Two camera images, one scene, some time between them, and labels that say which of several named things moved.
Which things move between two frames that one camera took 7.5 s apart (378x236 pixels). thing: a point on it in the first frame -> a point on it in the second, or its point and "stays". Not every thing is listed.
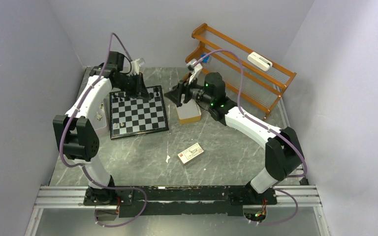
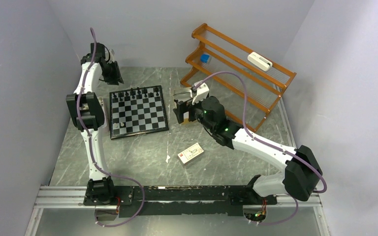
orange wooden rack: [250, 77] stays
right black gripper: [175, 95] -> [183, 106]
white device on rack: [260, 61] stays
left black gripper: [140, 90] -> [117, 77]
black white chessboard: [132, 116] stays
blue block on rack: [206, 59] stays
